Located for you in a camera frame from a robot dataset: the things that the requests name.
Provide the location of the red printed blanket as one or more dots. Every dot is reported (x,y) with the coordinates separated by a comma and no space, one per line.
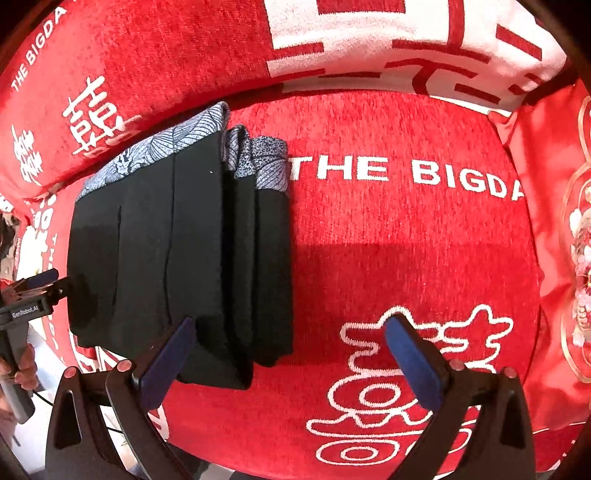
(392,254)

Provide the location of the black pants with patterned waistband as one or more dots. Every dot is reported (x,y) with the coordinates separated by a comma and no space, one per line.
(184,258)

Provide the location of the red embroidered pillow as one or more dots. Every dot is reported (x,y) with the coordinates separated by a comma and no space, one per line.
(547,184)

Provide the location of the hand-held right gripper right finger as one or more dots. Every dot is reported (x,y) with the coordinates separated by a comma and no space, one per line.
(411,360)

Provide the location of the person's left hand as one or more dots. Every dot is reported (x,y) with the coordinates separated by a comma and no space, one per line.
(25,369)

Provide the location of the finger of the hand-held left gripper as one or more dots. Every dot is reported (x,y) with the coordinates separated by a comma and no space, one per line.
(39,278)
(57,290)

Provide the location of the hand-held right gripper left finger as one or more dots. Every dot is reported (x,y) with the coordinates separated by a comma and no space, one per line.
(168,360)

